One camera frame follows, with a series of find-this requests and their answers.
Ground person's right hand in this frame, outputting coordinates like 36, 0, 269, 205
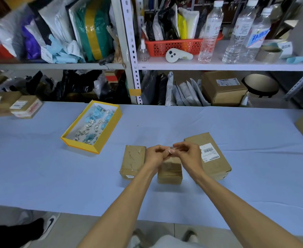
168, 141, 206, 179

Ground person's left hand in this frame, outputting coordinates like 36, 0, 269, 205
144, 145, 171, 176

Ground person's right forearm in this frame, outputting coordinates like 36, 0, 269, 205
190, 170, 303, 248

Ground person's left forearm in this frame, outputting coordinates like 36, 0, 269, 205
77, 165, 159, 248

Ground small brown cardboard box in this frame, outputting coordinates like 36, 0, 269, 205
157, 156, 183, 185

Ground narrow brown cardboard box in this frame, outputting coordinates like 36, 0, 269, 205
120, 145, 147, 181

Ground large brown box white label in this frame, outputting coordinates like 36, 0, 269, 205
184, 132, 232, 182

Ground row of grey mailer bags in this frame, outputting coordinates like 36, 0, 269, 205
165, 72, 211, 107

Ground yellow open tray box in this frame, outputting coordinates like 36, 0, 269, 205
60, 100, 123, 155

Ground pile of blue silver trinkets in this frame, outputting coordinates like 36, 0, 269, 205
73, 106, 115, 145

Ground brown shelf box white label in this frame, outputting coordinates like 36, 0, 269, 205
201, 71, 248, 107

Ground person's right shoe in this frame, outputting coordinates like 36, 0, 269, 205
182, 229, 200, 244

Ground person's grey shorts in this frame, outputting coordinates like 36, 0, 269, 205
150, 234, 206, 248

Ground white metal shelving unit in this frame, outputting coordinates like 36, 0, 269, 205
0, 0, 303, 105

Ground person's left shoe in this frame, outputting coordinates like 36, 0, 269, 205
129, 228, 148, 248

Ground white handheld controller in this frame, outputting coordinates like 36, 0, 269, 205
165, 48, 194, 63

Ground small clear spray bottle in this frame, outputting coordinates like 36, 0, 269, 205
138, 39, 150, 62

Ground light blue table cover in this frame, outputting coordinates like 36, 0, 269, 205
0, 101, 303, 238

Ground red plastic basket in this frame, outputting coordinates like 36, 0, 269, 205
144, 31, 224, 58

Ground round black stool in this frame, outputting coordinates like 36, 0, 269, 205
241, 73, 280, 98

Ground pile of black plastic bags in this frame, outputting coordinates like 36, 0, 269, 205
9, 70, 168, 106

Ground row of black grey pouches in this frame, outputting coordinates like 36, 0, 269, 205
142, 3, 180, 42

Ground yellow pouch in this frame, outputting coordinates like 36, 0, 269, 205
177, 13, 187, 40

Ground clear bottle white label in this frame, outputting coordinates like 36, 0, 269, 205
198, 0, 224, 63

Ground white tube pouch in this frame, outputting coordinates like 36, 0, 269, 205
178, 7, 200, 40

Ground clear bottle grey label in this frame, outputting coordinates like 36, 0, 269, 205
222, 0, 259, 64

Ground brown packing tape roll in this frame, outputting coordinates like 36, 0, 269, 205
255, 45, 283, 64

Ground green bag yellow stripe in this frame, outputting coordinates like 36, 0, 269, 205
75, 0, 114, 62

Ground light blue packet white label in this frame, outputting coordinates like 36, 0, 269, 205
41, 35, 86, 64

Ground brown box red white label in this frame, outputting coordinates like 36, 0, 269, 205
9, 95, 43, 119

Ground clear bottle blue label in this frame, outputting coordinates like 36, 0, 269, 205
238, 7, 273, 63

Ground white label roll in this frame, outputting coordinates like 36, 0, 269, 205
262, 39, 294, 60

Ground flat brown cardboard box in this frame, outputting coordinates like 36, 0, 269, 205
0, 91, 22, 117

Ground purple plastic bag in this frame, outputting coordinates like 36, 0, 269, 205
21, 18, 42, 60

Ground pile of white mailer bags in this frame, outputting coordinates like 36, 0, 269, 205
0, 0, 87, 60

